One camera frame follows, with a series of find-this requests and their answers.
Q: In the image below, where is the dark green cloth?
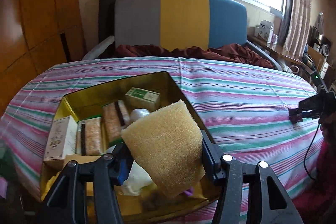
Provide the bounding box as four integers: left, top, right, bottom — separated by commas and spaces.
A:
0, 143, 19, 198

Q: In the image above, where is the black rolled mat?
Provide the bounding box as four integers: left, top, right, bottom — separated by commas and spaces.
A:
98, 0, 118, 43

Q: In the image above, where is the gold-lined maroon gift box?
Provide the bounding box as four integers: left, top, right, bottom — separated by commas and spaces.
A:
39, 71, 223, 224

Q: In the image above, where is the beige carton box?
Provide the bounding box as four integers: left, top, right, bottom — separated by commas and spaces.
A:
43, 116, 78, 169

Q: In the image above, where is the wooden wardrobe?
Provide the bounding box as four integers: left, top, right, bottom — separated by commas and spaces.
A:
0, 0, 87, 114

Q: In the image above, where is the white carton on sill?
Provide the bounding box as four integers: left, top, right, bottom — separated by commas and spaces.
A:
254, 20, 274, 43

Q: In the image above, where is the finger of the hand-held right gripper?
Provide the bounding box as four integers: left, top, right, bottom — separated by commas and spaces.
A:
302, 110, 319, 119
299, 94, 323, 110

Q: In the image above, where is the grey yellow blue headboard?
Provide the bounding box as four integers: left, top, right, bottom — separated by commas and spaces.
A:
114, 0, 248, 51

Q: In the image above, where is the pink snack pack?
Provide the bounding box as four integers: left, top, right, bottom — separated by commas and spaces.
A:
102, 100, 130, 144
76, 117, 103, 156

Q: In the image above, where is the striped bed sheet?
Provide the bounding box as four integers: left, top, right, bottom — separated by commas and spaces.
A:
0, 56, 326, 214

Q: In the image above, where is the maroon blanket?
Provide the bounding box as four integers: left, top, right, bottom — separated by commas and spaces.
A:
114, 43, 275, 68

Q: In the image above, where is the green patterned small box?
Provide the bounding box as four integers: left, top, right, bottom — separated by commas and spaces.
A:
124, 87, 161, 110

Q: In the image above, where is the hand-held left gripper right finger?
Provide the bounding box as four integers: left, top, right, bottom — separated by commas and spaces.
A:
201, 130, 300, 224

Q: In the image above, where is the yellow sponge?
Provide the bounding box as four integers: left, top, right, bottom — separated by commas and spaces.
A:
121, 99, 206, 200

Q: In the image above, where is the white cable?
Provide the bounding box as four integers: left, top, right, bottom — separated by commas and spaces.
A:
286, 64, 301, 75

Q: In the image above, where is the white cloth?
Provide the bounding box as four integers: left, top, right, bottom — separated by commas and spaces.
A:
121, 161, 158, 197

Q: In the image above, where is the person's red clothing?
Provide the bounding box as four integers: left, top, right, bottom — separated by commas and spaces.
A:
291, 140, 336, 224

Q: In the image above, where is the wooden desk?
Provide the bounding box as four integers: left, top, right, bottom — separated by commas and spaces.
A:
247, 34, 315, 77

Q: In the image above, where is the grey bed rail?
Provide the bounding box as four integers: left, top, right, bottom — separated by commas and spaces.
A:
81, 35, 116, 60
245, 40, 284, 72

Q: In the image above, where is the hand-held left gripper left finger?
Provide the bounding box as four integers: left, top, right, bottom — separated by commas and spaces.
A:
39, 143, 134, 224

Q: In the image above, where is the black cable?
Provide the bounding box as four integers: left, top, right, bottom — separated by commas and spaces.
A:
304, 122, 322, 180

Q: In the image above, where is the clear plastic bag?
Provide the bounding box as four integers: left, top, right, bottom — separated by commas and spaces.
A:
130, 108, 151, 125

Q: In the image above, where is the patterned curtain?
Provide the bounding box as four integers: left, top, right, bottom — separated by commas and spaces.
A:
280, 0, 313, 59

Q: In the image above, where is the cardboard box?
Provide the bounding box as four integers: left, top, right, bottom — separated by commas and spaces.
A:
307, 46, 328, 69

